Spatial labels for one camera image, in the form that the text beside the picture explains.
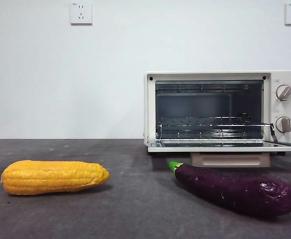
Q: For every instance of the purple eggplant with green stem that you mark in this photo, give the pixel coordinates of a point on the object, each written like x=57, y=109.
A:
x=234, y=190

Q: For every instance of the round beige oven knob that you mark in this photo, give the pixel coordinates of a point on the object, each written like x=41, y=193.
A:
x=283, y=124
x=284, y=92

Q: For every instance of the cream Toshiba toaster oven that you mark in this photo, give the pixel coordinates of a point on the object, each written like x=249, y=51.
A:
x=284, y=139

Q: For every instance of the yellow corn cob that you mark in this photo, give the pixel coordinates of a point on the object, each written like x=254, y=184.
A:
x=53, y=178

